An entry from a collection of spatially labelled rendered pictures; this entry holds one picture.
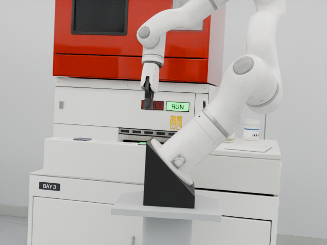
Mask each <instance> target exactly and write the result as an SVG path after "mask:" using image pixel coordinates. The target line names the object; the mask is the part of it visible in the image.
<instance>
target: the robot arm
mask: <svg viewBox="0 0 327 245"><path fill-rule="evenodd" d="M228 1H229V0H190V1H189V2H187V3H186V4H185V5H184V6H182V7H181V8H177V9H168V10H164V11H161V12H159V13H158V14H156V15H155V16H153V17H152V18H150V19H149V20H148V21H147V22H145V23H144V24H143V25H142V26H141V27H140V28H139V29H138V31H137V39H138V41H139V42H140V43H141V44H142V45H143V55H142V64H143V71H142V77H141V84H140V88H141V89H142V90H143V91H144V92H145V99H144V109H145V110H152V109H153V99H154V93H157V92H158V84H159V69H160V68H162V65H163V64H164V51H165V41H166V32H168V31H170V30H172V29H175V28H186V29H190V28H193V27H194V26H196V25H197V24H199V23H200V22H201V21H203V20H204V19H205V18H207V17H208V16H209V15H211V14H212V13H213V12H215V11H216V10H217V9H219V8H220V7H221V6H222V5H224V4H225V3H226V2H228ZM253 1H254V4H255V7H256V13H255V14H253V15H252V16H251V17H250V19H249V21H248V26H247V34H246V52H247V55H244V56H242V57H240V58H238V59H236V60H235V61H234V62H233V63H232V64H231V65H230V66H229V67H228V69H227V70H226V72H225V74H224V76H223V79H222V81H221V83H220V86H219V89H218V92H217V94H216V96H215V98H214V99H213V100H212V102H211V103H209V104H208V105H207V106H206V107H205V108H204V109H203V110H201V111H200V112H199V113H198V114H197V115H196V116H195V117H194V118H192V119H191V120H190V121H189V122H188V123H187V124H186V125H185V126H183V127H182V128H181V129H180V130H179V131H178V132H177V133H176V134H175V135H173V136H172V137H171V138H170V139H169V140H168V141H167V142H165V143H164V144H163V145H161V144H160V143H159V142H158V141H157V140H155V139H152V140H151V144H152V146H153V147H154V149H155V150H156V152H157V153H158V155H159V156H160V157H161V158H162V160H163V161H164V162H165V163H166V164H167V165H168V167H169V168H170V169H171V170H172V171H173V172H174V173H175V174H176V175H177V176H178V177H179V178H180V179H181V180H182V181H183V182H184V183H186V184H187V185H189V186H191V185H192V184H193V182H192V180H191V178H190V176H189V175H188V173H189V172H190V171H191V170H192V169H193V168H194V167H195V166H197V165H198V164H199V163H200V162H201V161H202V160H203V159H205V158H206V157H207V156H208V155H209V154H210V153H211V152H213V151H214V150H215V149H216V148H217V147H218V146H219V145H220V144H222V143H223V142H224V141H225V140H226V139H227V138H228V137H230V136H231V135H232V134H233V133H234V132H235V131H236V130H237V129H238V127H239V124H240V118H241V113H242V110H243V107H244V105H245V104H246V105H247V106H248V107H249V108H250V109H251V110H252V111H254V112H255V113H258V114H269V113H272V112H274V111H275V110H276V109H277V108H278V107H279V105H280V103H281V101H282V96H283V88H282V80H281V74H280V67H279V62H278V55H277V29H278V24H279V21H280V20H281V19H282V18H283V17H284V15H285V13H286V2H285V0H253Z"/></svg>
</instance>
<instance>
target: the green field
mask: <svg viewBox="0 0 327 245"><path fill-rule="evenodd" d="M188 106H189V103H173V102H167V110H177V111H188Z"/></svg>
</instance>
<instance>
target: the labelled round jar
mask: <svg viewBox="0 0 327 245"><path fill-rule="evenodd" d="M244 123H245V125H244V137H243V139H244V140H251V141H258V140H259V125H260V120H249V119H245V121H244Z"/></svg>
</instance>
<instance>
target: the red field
mask: <svg viewBox="0 0 327 245"><path fill-rule="evenodd" d="M142 108H144V101H142ZM153 109H160V110H163V102H155V101H153Z"/></svg>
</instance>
